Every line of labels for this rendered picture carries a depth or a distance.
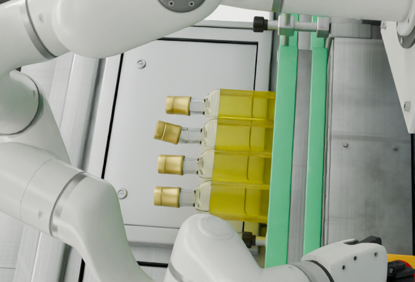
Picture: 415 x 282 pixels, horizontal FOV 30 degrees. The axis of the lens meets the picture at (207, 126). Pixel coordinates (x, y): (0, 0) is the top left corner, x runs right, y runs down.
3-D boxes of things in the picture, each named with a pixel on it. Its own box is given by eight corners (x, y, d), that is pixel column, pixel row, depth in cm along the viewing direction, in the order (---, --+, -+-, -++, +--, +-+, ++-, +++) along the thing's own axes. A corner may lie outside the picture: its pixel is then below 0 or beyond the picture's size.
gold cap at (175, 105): (192, 101, 142) (168, 100, 143) (191, 92, 139) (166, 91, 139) (190, 119, 141) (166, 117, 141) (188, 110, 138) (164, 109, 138)
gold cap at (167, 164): (185, 159, 137) (161, 158, 138) (183, 152, 134) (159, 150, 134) (183, 178, 136) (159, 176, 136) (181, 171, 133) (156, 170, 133)
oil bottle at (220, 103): (322, 106, 141) (206, 99, 143) (325, 92, 136) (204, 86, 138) (322, 134, 139) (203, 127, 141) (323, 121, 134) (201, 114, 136)
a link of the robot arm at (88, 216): (98, 163, 93) (257, 235, 87) (76, 253, 97) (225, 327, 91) (58, 184, 85) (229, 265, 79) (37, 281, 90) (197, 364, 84)
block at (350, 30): (365, 49, 136) (325, 47, 136) (372, 20, 127) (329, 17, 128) (365, 66, 134) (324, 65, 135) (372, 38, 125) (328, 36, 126)
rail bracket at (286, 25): (324, 52, 138) (254, 49, 139) (332, -1, 123) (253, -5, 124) (323, 67, 137) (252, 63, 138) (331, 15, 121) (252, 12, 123)
